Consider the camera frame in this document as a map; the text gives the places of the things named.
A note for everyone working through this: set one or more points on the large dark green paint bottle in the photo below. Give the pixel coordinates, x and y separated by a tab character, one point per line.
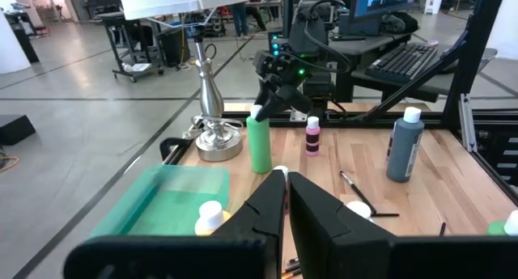
400	153

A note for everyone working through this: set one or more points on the small coral red paint bottle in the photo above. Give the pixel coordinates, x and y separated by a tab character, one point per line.
281	167

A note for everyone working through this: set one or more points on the black controller box cyan lights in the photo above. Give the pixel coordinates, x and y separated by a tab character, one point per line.
275	38

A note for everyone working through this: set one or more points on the computer monitor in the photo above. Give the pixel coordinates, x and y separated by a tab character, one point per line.
384	0

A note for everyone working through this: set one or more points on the short black paintbrush silver ferrule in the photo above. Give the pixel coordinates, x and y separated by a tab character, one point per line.
358	192

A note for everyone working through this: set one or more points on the black bag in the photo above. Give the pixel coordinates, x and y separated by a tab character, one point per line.
398	23

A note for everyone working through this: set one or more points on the silver table lamp white shade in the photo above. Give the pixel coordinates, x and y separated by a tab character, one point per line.
210	101

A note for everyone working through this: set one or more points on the large light green paint bottle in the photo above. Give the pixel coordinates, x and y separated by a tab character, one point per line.
495	229
259	149

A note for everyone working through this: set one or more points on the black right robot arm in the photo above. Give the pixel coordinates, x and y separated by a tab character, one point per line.
307	32

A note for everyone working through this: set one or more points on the black keyboard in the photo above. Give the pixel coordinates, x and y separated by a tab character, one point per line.
400	62

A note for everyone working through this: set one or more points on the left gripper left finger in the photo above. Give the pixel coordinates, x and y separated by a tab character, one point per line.
243	250

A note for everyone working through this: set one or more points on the person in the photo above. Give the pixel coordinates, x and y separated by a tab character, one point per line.
256	14
239	18

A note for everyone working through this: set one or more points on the white trash bin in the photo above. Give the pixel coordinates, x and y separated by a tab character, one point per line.
435	2

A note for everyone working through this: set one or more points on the black utility cart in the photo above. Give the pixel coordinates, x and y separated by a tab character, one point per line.
111	16

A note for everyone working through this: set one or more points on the green translucent plastic bin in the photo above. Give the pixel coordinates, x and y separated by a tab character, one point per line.
174	202

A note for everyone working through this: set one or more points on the black pedestal stand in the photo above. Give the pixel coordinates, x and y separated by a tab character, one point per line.
24	44

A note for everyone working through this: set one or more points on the computer mouse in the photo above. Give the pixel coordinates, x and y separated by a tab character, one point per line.
432	42

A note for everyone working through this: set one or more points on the large yellow paint bottle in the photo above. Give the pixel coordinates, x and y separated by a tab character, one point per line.
210	216

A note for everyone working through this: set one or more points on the long black paintbrush gold ferrule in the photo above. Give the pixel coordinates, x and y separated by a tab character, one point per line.
292	273

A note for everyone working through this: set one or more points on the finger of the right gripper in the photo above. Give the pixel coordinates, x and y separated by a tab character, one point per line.
301	101
273	99

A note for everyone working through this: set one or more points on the black floor wedge box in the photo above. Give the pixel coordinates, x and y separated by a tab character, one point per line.
14	129

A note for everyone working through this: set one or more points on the black computer desk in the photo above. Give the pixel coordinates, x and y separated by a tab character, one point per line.
364	46

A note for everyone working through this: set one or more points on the black storage bin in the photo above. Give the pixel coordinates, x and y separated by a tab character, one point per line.
174	46

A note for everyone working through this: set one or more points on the small pink paint bottle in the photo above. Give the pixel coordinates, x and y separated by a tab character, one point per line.
312	130

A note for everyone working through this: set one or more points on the thin black paintbrush gold ferrule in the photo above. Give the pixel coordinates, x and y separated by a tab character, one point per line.
386	214

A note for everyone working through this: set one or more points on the black frame clamp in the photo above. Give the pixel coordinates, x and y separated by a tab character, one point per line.
166	143

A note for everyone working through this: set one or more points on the large white paint bottle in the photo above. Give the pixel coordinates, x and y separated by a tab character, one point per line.
358	209

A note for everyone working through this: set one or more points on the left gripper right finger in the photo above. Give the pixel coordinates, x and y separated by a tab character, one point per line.
332	246

